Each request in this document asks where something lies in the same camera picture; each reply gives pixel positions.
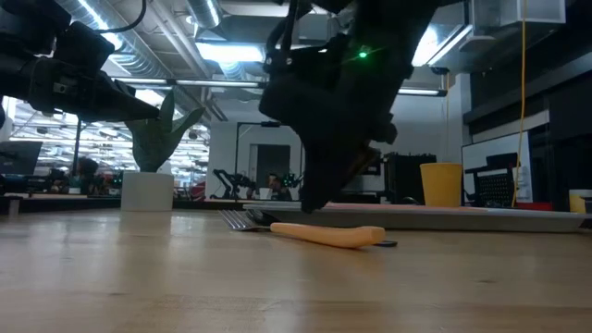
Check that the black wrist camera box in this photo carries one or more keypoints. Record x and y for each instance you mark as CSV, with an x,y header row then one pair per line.
x,y
85,48

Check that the white rectangular tray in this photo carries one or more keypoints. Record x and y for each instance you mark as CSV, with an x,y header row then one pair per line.
x,y
439,219

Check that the dark flat monitor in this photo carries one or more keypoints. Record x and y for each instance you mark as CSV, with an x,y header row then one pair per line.
x,y
18,158

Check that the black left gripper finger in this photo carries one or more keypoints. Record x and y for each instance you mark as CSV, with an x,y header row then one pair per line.
x,y
125,107
126,88

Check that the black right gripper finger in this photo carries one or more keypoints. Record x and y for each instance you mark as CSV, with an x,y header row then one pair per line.
x,y
324,180
367,159

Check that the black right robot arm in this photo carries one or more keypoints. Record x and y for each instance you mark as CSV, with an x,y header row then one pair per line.
x,y
384,18

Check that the black perforated chair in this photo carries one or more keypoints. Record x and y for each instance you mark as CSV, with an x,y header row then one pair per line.
x,y
497,185

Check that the yellow plastic cup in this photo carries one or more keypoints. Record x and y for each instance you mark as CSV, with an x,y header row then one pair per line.
x,y
441,185

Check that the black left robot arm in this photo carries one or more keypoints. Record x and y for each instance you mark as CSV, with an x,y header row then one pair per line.
x,y
28,23

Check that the green potted plant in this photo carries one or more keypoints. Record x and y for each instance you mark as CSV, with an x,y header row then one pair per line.
x,y
157,139

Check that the white board panel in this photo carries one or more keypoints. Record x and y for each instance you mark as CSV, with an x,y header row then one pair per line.
x,y
495,152

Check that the black background robot arm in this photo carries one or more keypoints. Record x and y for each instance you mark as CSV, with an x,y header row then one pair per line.
x,y
231,182

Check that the yellow translucent container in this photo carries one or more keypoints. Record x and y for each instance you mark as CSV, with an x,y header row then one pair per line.
x,y
579,200

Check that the person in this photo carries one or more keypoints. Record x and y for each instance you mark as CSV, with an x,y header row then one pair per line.
x,y
85,176
277,185

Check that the white box container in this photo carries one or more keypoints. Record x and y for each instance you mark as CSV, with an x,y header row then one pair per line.
x,y
147,191

